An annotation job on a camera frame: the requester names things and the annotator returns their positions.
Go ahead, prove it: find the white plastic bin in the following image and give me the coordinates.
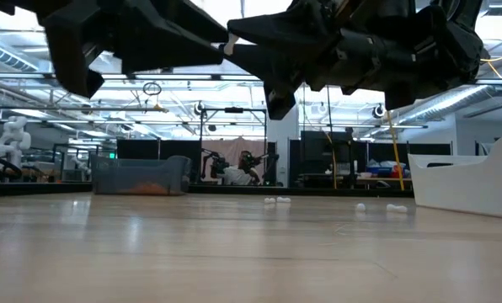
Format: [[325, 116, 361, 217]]
[[408, 134, 502, 220]]

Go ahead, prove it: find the cluttered background workbench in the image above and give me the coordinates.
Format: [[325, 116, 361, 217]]
[[355, 159, 412, 190]]

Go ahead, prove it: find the black table frame rail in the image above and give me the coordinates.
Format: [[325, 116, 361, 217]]
[[0, 180, 416, 198]]

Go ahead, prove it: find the yellow background post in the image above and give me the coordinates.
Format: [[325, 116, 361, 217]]
[[385, 109, 406, 191]]

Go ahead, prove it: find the yellow ceiling cable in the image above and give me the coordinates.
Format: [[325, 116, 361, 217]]
[[480, 40, 502, 79]]

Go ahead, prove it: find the black curved background hose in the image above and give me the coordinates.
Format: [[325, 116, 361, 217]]
[[0, 152, 24, 181]]

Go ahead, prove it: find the silver ventilation duct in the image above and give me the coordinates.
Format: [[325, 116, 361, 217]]
[[0, 40, 40, 72], [402, 83, 494, 123]]

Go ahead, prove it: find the pink backdrop cloth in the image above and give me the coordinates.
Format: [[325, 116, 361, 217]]
[[200, 136, 268, 185]]

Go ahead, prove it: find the black background rig frame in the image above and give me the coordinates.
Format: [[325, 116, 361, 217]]
[[198, 107, 269, 186]]

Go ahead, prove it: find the dark grey plastic bin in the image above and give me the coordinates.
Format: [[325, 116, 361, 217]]
[[90, 155, 192, 196]]

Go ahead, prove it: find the black hanging cable loop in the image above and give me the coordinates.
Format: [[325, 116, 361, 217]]
[[142, 82, 163, 97]]

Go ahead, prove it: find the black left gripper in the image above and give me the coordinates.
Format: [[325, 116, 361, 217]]
[[44, 0, 225, 100]]

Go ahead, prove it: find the person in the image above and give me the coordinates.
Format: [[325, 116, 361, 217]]
[[222, 150, 261, 186]]

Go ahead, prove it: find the large white background robot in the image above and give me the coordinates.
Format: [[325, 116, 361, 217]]
[[0, 116, 32, 169]]

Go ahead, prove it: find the long ceiling light strip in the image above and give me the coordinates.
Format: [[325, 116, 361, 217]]
[[0, 72, 502, 85]]

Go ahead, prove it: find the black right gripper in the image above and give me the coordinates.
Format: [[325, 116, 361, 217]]
[[223, 0, 425, 121]]

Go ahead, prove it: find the yellow hanging cable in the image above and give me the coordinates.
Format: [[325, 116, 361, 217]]
[[324, 132, 339, 190]]

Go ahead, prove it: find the small white background robot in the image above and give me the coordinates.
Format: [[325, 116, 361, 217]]
[[69, 156, 93, 176]]

